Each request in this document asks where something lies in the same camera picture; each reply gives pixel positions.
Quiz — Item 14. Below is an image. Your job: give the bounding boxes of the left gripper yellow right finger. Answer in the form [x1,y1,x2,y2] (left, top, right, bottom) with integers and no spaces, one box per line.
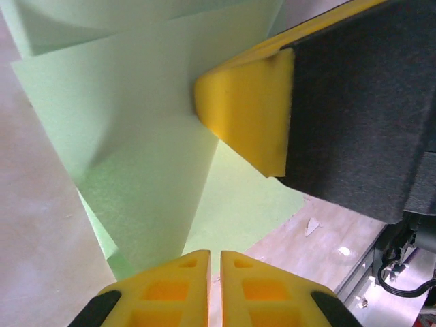
[219,249,362,327]

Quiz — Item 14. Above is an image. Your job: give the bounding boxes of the thin black cable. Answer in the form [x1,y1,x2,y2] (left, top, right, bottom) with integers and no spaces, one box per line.
[377,264,435,300]

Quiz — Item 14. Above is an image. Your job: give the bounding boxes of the long aluminium mounting rail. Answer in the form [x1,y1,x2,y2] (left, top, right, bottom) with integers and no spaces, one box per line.
[333,234,389,300]

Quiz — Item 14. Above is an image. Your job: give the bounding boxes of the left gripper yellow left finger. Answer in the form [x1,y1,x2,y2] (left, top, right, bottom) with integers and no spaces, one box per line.
[69,249,211,327]

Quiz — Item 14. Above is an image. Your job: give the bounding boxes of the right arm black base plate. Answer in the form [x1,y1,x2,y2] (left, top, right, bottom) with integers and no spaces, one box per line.
[373,209,436,302]

